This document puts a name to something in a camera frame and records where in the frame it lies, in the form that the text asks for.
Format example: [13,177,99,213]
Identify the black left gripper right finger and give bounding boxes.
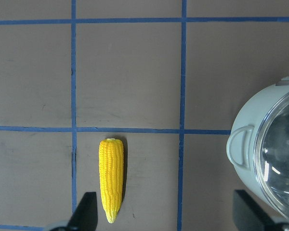
[233,190,282,231]

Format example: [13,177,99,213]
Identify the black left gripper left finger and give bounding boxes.
[67,192,97,231]

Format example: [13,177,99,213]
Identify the light grey cooking pot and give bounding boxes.
[226,77,289,221]

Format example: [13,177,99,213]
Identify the yellow corn cob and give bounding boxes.
[98,138,124,224]

